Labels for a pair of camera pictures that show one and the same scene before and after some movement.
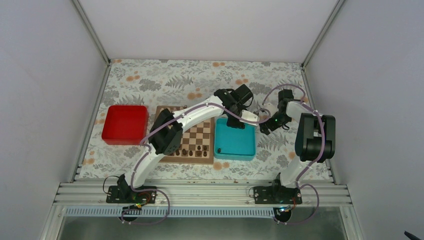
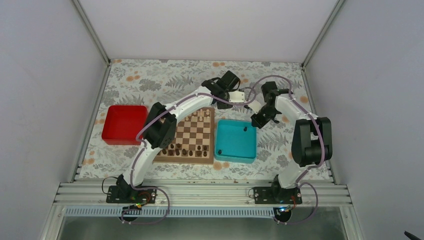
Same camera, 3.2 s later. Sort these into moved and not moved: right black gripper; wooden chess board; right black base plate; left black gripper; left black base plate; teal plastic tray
Moved: right black gripper; left black gripper
Not moved: teal plastic tray; right black base plate; left black base plate; wooden chess board
